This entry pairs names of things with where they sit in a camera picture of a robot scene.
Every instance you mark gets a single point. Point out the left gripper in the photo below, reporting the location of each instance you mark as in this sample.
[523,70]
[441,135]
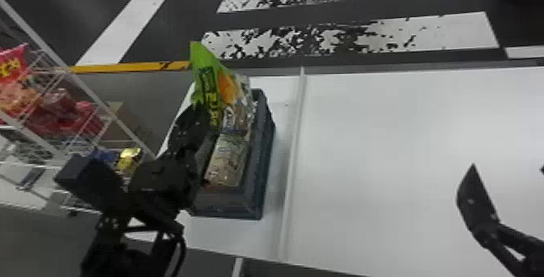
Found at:
[163,185]

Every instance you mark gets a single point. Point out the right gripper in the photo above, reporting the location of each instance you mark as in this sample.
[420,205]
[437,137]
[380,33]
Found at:
[516,249]

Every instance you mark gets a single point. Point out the green snack packet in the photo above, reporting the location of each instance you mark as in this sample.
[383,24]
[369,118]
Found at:
[208,78]

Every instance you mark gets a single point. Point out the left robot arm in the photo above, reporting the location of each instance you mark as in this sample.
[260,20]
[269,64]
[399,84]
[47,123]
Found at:
[127,253]

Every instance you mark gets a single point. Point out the silver snack packet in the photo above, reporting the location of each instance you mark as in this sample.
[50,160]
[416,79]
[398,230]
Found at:
[240,108]

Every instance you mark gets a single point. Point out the yellow snack packet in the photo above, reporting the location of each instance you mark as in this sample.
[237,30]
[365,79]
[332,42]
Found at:
[128,159]

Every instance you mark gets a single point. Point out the blue basket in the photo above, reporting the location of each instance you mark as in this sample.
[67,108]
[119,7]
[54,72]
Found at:
[255,164]

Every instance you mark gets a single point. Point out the red snack packet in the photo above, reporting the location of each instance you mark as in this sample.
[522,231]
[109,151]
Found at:
[63,112]
[12,64]

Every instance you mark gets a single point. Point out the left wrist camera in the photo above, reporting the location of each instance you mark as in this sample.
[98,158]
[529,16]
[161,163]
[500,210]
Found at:
[91,183]

